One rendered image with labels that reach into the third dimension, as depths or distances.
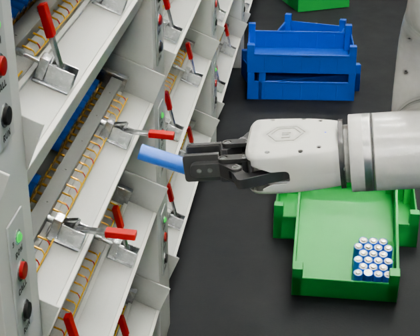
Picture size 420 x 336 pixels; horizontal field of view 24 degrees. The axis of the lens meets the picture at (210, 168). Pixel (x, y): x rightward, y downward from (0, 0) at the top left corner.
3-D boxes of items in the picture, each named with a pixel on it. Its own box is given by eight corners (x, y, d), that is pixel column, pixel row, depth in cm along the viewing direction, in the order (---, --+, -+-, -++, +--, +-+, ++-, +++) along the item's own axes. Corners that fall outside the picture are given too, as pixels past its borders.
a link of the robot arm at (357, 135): (369, 99, 107) (342, 101, 107) (371, 133, 99) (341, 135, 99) (373, 167, 110) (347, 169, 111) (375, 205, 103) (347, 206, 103)
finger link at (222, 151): (247, 131, 110) (189, 134, 111) (245, 143, 107) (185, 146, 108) (250, 156, 111) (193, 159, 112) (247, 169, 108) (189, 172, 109)
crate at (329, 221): (397, 303, 185) (401, 276, 179) (291, 295, 187) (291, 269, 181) (395, 189, 206) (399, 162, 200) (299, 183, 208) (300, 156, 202)
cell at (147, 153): (143, 140, 108) (198, 158, 108) (141, 149, 109) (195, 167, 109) (138, 153, 107) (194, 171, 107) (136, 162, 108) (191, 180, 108)
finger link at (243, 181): (309, 159, 104) (272, 147, 107) (258, 187, 99) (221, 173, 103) (310, 169, 104) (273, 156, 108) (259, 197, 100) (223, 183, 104)
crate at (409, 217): (411, 201, 220) (414, 170, 217) (416, 248, 202) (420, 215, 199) (279, 193, 224) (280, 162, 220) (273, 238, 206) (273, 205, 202)
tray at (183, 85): (204, 77, 221) (227, 25, 215) (157, 206, 168) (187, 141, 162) (122, 41, 220) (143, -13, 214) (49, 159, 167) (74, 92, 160)
